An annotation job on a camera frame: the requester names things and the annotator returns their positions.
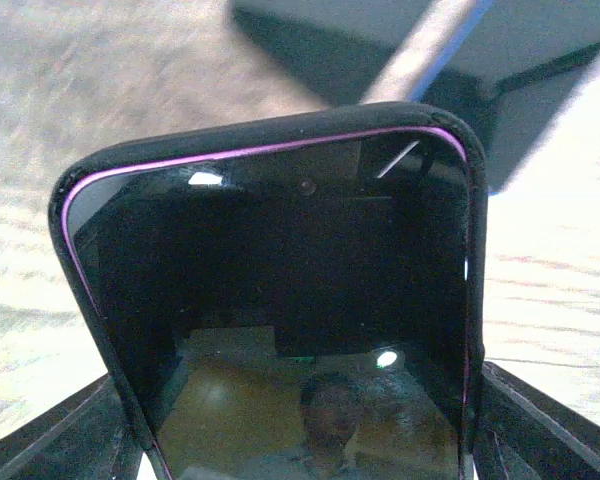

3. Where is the blue edged black phone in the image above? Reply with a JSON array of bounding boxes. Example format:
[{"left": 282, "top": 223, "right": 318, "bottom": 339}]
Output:
[{"left": 409, "top": 1, "right": 600, "bottom": 192}]

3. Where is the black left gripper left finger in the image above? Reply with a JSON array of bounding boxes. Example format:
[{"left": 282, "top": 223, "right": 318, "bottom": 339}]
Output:
[{"left": 0, "top": 374, "right": 142, "bottom": 480}]

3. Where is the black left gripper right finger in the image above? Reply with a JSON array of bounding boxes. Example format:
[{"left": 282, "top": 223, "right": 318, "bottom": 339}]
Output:
[{"left": 473, "top": 362, "right": 600, "bottom": 479}]

